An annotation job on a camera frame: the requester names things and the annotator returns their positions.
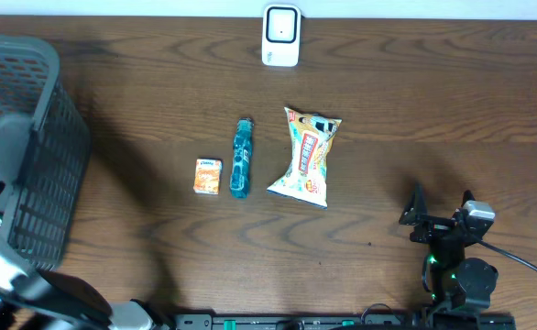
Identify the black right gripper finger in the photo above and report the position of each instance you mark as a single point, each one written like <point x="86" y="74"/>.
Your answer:
<point x="467" y="196"/>
<point x="415" y="209"/>

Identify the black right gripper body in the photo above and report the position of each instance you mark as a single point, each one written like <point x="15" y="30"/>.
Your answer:
<point x="432" y="229"/>

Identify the yellow snack bag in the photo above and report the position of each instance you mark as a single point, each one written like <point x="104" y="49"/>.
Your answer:
<point x="312" y="137"/>

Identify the teal plastic bottle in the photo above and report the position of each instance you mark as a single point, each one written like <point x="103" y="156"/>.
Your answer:
<point x="242" y="147"/>

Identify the orange tissue pack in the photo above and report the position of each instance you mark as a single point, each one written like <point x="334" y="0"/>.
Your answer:
<point x="207" y="176"/>

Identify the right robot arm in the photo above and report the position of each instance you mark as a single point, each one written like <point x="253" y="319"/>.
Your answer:
<point x="460" y="286"/>

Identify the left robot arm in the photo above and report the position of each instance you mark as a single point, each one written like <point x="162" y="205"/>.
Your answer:
<point x="59" y="301"/>

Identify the white barcode scanner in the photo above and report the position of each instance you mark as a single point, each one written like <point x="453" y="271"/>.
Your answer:
<point x="281" y="35"/>

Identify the grey plastic mesh basket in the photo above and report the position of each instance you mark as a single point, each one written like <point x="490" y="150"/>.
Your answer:
<point x="44" y="150"/>

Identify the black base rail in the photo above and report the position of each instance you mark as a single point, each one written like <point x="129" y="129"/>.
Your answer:
<point x="201" y="321"/>

